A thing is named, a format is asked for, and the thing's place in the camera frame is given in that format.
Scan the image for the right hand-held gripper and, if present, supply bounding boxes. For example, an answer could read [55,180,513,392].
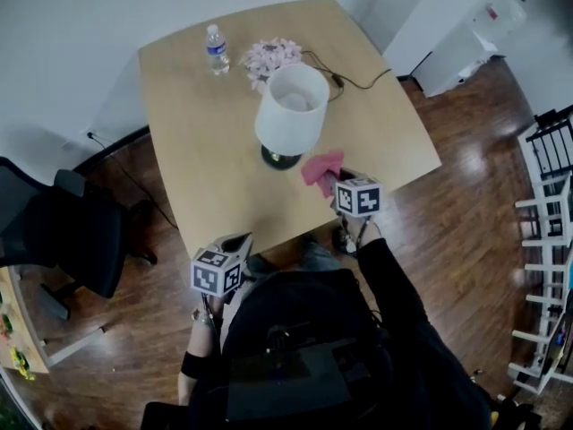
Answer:
[322,168,384,218]

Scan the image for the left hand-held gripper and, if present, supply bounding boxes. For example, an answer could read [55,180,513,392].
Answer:
[191,232,254,296]

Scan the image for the pink cloth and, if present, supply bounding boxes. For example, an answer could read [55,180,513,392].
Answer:
[300,150,346,196]

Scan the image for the white table lamp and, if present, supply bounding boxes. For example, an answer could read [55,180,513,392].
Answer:
[254,63,331,171]

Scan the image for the person's right forearm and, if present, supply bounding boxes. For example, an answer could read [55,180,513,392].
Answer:
[346,215,431,331]

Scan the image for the person's left forearm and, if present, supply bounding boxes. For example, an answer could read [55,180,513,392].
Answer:
[177,293,225,405]

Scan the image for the person's blue jeans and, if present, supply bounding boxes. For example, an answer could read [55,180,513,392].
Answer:
[248,239,346,277]

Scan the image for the black wristband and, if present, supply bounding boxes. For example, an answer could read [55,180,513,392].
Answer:
[181,351,211,380]

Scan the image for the pink flowers in cream pot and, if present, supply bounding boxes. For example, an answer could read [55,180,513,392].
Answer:
[244,37,302,92]

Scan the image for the black chest harness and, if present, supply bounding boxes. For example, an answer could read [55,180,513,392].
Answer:
[226,324,372,423]

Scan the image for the black mesh headrest office chair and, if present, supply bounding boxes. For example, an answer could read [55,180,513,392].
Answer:
[0,157,158,322]

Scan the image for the clear water bottle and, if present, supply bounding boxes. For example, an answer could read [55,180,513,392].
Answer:
[205,23,231,76]

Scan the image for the person's black clothing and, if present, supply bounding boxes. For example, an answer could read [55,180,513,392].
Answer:
[142,239,493,430]

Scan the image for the black railing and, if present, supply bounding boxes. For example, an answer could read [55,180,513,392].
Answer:
[526,105,573,181]

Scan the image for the white leg wooden table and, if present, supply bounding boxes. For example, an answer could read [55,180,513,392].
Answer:
[0,264,107,375]

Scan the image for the clear water jug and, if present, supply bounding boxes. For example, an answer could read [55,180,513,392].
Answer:
[472,0,529,47]

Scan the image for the yellow flower pot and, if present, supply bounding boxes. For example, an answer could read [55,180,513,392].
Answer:
[9,347,36,381]

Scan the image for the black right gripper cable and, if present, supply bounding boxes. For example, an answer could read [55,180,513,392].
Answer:
[353,215,381,254]

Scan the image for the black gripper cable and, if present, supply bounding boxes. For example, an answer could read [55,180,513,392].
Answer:
[353,215,381,254]
[201,293,225,344]

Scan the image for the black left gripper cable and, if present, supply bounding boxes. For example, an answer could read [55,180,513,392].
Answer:
[201,293,225,344]

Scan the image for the silver bracelet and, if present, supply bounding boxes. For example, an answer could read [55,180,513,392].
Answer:
[191,306,214,329]

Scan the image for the black lamp power cable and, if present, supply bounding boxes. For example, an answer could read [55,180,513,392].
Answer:
[300,50,393,102]

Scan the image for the black floor cable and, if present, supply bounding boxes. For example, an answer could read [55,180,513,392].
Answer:
[87,132,178,228]

